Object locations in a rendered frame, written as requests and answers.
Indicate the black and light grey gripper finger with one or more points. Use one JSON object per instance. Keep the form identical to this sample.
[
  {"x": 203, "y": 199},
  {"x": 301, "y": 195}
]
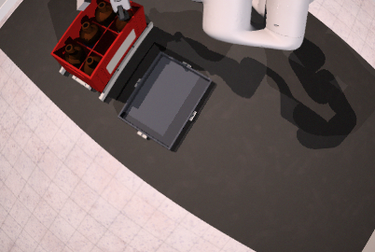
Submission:
[{"x": 124, "y": 15}]

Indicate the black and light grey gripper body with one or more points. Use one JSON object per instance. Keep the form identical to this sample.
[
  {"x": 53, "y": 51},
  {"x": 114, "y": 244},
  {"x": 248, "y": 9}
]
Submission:
[{"x": 115, "y": 3}]

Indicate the brown bottle with blue band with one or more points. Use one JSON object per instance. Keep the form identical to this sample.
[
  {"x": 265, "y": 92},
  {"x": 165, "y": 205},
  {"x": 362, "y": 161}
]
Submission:
[{"x": 90, "y": 34}]

